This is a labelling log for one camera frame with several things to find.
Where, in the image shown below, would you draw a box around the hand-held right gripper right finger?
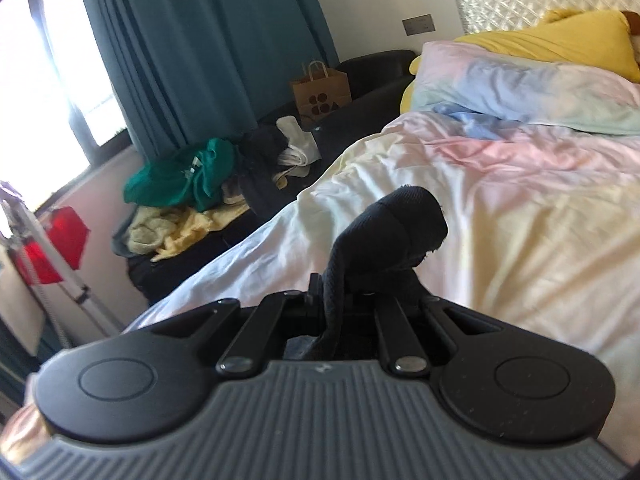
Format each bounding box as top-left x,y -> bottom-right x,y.
350,290 -> 503,376

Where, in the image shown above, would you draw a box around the dark cloth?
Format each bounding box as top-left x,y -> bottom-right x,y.
235,127 -> 301,221

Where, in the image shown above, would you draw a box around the window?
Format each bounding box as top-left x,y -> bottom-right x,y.
0,0 -> 133,211

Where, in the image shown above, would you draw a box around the green garment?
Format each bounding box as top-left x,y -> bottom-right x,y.
123,137 -> 236,212

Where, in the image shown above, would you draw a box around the red cloth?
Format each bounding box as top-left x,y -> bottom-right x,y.
12,206 -> 92,285

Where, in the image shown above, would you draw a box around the black sofa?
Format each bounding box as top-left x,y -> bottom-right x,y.
125,49 -> 418,306

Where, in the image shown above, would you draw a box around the brown paper bag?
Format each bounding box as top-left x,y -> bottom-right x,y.
291,60 -> 352,122

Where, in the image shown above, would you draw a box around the blue curtain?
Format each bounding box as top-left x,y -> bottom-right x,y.
72,0 -> 341,161

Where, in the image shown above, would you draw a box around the white cloth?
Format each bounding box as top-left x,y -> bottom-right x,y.
276,116 -> 321,168

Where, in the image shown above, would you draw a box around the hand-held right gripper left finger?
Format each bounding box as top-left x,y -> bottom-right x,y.
127,274 -> 326,376

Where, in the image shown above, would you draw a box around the yellow pillow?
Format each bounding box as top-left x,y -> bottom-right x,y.
400,7 -> 640,113

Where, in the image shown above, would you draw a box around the grey wall switch panel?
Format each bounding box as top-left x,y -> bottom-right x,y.
402,14 -> 435,37

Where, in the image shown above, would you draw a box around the black pants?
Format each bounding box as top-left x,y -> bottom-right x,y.
305,186 -> 448,361

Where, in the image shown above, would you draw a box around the pastel pillow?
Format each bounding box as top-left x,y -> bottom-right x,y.
407,40 -> 640,136

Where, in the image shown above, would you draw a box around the bed with pastel sheet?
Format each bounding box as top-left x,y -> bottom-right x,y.
120,110 -> 640,466

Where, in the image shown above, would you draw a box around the yellow cloth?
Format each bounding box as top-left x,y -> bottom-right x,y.
125,200 -> 251,263

